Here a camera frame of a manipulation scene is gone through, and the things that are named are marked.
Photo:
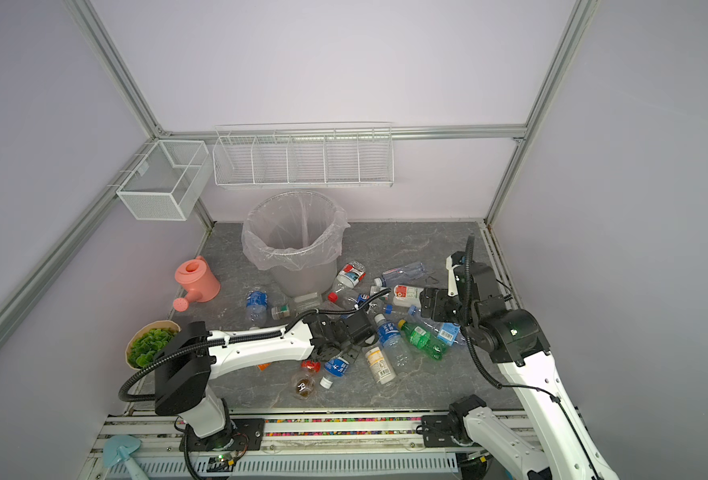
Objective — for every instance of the light blue label bottle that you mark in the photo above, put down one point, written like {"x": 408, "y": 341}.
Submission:
{"x": 448, "y": 333}

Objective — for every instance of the white label clear bottle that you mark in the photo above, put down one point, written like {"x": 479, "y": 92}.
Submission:
{"x": 379, "y": 365}

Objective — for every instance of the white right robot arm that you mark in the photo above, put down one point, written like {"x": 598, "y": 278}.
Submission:
{"x": 510, "y": 350}

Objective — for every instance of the small blue label bottle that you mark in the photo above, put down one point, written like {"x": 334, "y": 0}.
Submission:
{"x": 257, "y": 307}

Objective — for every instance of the white cap blue bottle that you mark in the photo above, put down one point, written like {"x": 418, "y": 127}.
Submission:
{"x": 394, "y": 345}

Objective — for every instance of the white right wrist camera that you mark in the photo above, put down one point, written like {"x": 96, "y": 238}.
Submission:
{"x": 456, "y": 272}

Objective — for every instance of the green soda bottle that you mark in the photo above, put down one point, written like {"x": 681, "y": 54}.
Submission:
{"x": 423, "y": 340}

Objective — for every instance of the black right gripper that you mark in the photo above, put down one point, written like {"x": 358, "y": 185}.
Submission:
{"x": 439, "y": 295}

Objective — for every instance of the grey mesh waste bin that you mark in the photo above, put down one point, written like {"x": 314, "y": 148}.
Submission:
{"x": 303, "y": 264}

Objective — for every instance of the blue label water bottle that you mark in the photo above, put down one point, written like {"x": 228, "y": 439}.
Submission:
{"x": 336, "y": 369}

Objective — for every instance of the clear plastic bin liner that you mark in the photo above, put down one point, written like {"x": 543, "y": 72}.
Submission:
{"x": 294, "y": 231}

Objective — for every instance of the white mesh wall basket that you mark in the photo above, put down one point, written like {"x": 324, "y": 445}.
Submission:
{"x": 168, "y": 181}

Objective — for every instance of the potted green plant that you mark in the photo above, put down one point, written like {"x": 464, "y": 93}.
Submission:
{"x": 148, "y": 341}

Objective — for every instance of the white wire wall shelf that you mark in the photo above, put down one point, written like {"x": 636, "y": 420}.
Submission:
{"x": 304, "y": 155}

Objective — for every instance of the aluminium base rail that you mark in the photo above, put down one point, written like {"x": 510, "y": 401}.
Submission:
{"x": 297, "y": 445}

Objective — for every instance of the square clear green-band bottle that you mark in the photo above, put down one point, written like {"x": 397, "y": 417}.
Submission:
{"x": 297, "y": 306}

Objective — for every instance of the red cap brown bottle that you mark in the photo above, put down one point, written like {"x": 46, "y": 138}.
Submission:
{"x": 304, "y": 383}

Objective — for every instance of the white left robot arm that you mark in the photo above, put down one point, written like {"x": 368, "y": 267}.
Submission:
{"x": 178, "y": 379}

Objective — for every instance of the pepsi blue label bottle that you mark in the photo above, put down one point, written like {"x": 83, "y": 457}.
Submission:
{"x": 378, "y": 303}

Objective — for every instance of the teal plastic shovel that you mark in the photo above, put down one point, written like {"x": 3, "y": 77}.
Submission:
{"x": 119, "y": 450}

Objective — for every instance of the pink plastic watering can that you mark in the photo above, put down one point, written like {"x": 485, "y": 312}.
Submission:
{"x": 199, "y": 282}

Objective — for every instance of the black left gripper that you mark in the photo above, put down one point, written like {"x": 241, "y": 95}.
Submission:
{"x": 353, "y": 356}

